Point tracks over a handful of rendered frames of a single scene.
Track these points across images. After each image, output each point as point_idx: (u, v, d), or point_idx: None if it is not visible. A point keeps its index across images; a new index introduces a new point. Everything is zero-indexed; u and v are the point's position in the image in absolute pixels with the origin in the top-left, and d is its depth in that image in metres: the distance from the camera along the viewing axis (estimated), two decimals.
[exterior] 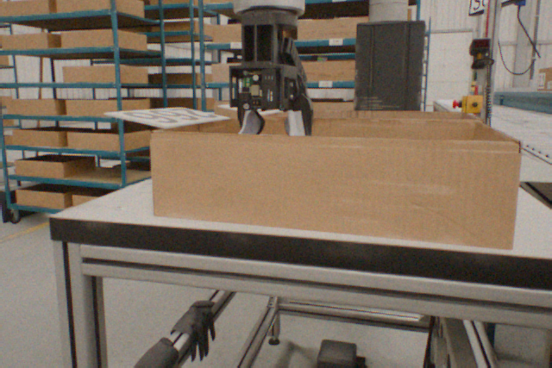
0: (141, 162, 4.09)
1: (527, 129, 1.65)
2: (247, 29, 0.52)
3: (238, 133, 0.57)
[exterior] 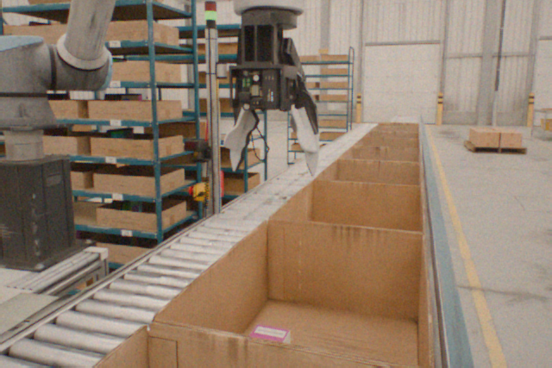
0: None
1: (235, 221, 1.84)
2: (247, 29, 0.52)
3: (231, 129, 0.57)
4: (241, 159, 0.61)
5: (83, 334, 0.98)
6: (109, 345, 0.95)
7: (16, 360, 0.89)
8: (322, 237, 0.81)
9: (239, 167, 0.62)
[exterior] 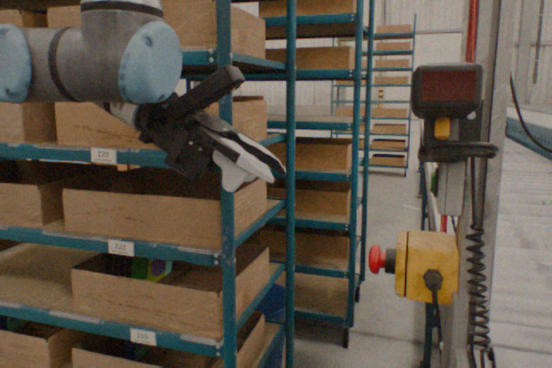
0: None
1: None
2: None
3: None
4: (272, 168, 0.63)
5: None
6: None
7: None
8: None
9: (283, 169, 0.63)
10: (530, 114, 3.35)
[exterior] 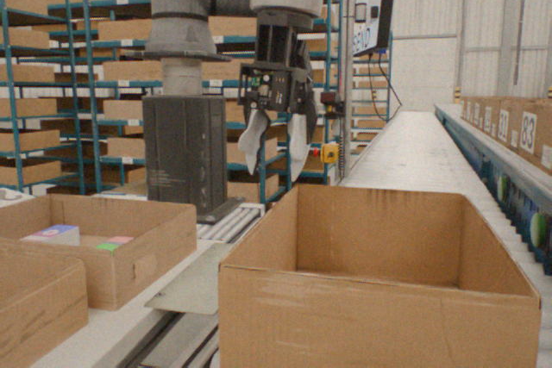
0: None
1: (375, 182, 1.63)
2: (262, 28, 0.52)
3: (244, 131, 0.56)
4: (257, 161, 0.60)
5: None
6: None
7: None
8: (356, 201, 0.78)
9: (255, 170, 0.61)
10: None
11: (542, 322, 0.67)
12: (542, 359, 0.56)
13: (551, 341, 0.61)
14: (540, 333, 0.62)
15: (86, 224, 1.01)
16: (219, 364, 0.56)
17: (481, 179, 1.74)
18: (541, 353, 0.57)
